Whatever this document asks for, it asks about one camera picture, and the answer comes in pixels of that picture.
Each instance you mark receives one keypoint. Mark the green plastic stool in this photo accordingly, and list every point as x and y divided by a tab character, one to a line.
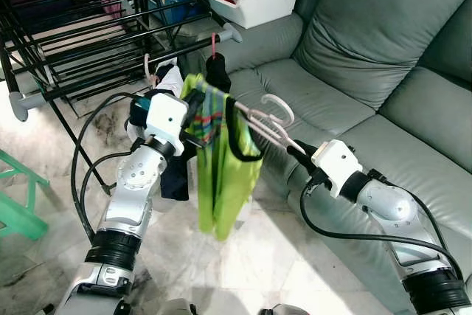
22	215

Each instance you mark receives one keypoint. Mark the pale pink plastic hanger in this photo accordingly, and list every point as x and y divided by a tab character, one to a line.
147	71
269	127

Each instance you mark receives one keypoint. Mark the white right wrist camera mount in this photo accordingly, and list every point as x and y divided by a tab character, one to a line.
335	167

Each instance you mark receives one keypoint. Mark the white hanging garment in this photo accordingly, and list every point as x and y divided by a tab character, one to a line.
171	80

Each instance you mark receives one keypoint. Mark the grey robot leg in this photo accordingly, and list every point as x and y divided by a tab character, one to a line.
284	310
179	307

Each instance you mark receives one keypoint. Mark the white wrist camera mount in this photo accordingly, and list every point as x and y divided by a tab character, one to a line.
166	118
335	167

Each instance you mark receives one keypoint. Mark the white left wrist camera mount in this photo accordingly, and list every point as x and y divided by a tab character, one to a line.
166	118

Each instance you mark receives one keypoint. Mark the grey right robot leg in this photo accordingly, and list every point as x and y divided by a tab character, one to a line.
284	310

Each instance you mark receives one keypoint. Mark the lime green shirt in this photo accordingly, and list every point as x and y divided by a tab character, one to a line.
221	182

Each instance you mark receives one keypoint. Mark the navy hanging garment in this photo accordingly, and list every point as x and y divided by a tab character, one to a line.
177	178

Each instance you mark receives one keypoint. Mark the grey left robot leg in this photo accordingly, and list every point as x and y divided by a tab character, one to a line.
179	307

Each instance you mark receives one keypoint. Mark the black metal drying rack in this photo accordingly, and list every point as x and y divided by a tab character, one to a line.
18	101

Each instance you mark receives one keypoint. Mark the red hanger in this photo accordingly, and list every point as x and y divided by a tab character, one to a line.
214	46

